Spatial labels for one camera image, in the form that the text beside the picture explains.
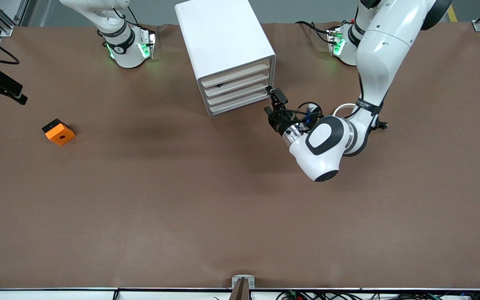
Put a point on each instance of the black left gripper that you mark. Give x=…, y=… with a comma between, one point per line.
x=277, y=121

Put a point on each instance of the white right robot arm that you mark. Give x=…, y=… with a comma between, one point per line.
x=127, y=54

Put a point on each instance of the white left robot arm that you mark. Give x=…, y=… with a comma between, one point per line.
x=386, y=46

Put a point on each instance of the orange black button box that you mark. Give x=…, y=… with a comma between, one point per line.
x=61, y=135

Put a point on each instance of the white curved plastic piece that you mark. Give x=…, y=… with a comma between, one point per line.
x=342, y=106

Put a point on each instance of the small black clip part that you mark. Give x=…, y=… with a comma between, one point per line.
x=383, y=124

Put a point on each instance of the grey metal mount bracket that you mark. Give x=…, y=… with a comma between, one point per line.
x=236, y=281

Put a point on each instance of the white table edge rail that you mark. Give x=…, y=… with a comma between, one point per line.
x=56, y=295

